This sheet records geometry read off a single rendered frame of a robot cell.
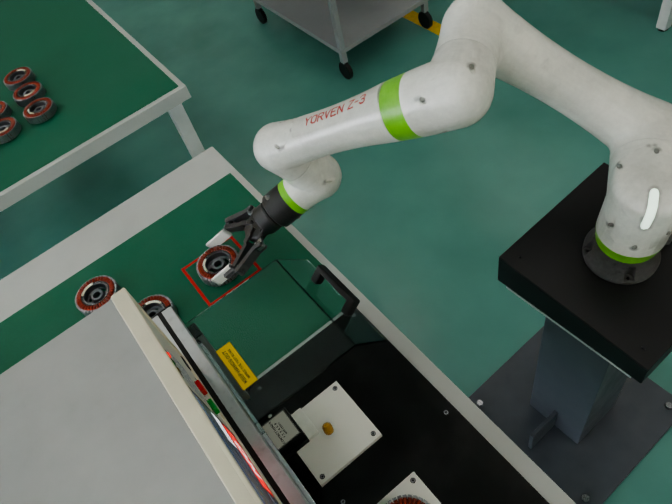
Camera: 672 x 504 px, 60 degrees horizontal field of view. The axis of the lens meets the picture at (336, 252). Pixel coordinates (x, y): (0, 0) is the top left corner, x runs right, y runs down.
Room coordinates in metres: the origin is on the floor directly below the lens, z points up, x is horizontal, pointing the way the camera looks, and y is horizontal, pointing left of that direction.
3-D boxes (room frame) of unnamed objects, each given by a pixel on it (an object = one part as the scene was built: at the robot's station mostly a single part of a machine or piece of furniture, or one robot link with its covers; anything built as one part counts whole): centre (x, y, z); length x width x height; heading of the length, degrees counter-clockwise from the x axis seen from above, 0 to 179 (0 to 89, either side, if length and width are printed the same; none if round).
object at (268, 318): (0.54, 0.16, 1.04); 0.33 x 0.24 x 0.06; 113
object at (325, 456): (0.46, 0.12, 0.78); 0.15 x 0.15 x 0.01; 23
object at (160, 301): (0.88, 0.47, 0.77); 0.11 x 0.11 x 0.04
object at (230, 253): (0.97, 0.29, 0.77); 0.11 x 0.11 x 0.04
